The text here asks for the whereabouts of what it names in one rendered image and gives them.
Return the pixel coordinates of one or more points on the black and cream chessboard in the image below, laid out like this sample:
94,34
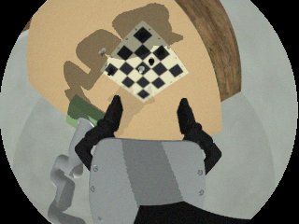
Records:
135,51

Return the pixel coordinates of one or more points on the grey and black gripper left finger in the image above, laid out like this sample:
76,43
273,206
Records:
105,128

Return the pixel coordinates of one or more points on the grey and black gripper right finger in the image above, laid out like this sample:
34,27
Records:
193,130

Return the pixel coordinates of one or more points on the white pawn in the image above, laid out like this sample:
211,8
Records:
103,50
141,69

